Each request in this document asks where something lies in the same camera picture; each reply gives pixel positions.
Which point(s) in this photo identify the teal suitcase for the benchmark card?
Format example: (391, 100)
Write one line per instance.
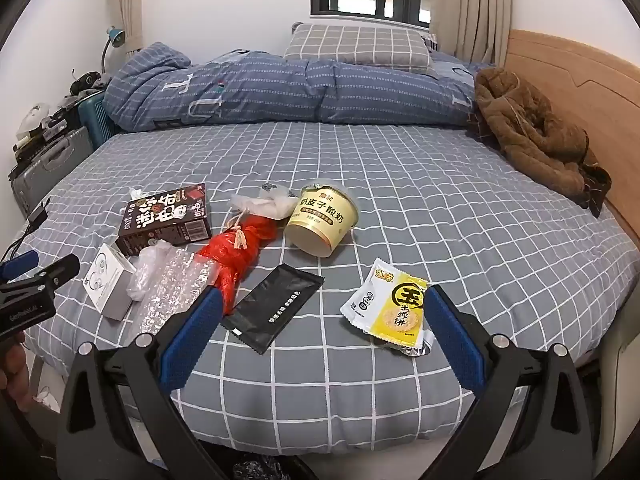
(95, 117)

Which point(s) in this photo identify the brown drink carton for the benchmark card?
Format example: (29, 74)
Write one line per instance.
(165, 220)

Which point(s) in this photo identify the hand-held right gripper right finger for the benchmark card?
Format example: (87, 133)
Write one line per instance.
(452, 331)

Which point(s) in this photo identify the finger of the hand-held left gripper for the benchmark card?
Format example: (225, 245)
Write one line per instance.
(20, 262)
(57, 270)

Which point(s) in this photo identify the crumpled clear plastic film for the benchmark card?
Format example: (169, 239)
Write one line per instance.
(150, 267)

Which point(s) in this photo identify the blue striped duvet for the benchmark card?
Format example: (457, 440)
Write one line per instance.
(280, 92)

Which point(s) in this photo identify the translucent white plastic bag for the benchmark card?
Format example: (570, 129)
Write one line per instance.
(262, 205)

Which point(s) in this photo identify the yellow white snack wrapper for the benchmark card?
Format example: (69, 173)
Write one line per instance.
(385, 305)

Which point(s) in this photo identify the black sachet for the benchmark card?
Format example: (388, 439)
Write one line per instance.
(272, 307)

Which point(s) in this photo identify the bubble wrap mailer bag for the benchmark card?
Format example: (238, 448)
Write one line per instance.
(175, 290)

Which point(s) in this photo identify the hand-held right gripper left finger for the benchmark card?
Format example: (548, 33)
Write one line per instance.
(196, 324)

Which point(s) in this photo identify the small white box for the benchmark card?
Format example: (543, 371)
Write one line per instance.
(110, 280)

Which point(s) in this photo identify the silver suitcase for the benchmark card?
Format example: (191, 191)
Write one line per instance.
(47, 165)

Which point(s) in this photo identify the person's left hand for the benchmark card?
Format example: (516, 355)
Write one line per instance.
(14, 377)

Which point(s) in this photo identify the white tissue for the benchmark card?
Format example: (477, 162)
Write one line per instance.
(137, 193)

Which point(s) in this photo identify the cream yogurt cup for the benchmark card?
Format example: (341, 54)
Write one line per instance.
(320, 220)

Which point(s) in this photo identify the wooden headboard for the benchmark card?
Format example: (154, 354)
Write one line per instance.
(585, 80)

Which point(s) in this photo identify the grey checked bed sheet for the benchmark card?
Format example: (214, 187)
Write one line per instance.
(400, 180)

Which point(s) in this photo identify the teal desk lamp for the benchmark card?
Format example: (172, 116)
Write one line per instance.
(116, 36)

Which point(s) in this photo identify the grey checked pillow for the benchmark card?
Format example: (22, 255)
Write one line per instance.
(357, 45)

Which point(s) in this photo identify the red plastic bag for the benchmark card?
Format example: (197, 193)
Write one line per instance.
(235, 265)

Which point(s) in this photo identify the brown fleece jacket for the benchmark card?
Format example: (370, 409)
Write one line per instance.
(530, 130)

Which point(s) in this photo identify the beige curtain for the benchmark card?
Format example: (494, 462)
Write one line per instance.
(129, 0)
(475, 5)

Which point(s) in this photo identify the pile of assorted dark items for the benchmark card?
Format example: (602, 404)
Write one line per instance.
(55, 112)

